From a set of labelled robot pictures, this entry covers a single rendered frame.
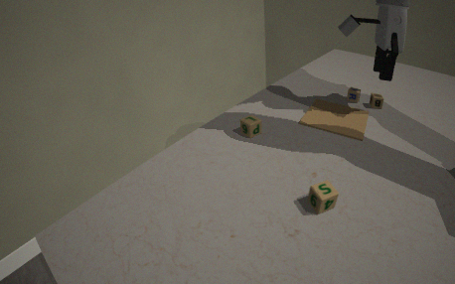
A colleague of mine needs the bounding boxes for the tan block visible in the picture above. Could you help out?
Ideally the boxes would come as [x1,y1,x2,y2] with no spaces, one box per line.
[370,93,383,109]
[308,180,339,214]
[347,87,361,103]
[240,115,261,138]

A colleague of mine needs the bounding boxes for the tan flat mat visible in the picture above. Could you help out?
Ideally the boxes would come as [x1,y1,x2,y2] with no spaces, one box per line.
[299,98,369,141]

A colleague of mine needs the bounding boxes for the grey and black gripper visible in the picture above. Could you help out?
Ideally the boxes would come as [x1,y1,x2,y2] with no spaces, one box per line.
[374,3,409,81]

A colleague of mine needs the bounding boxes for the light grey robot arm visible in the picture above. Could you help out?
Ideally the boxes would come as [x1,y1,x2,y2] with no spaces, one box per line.
[338,0,410,37]

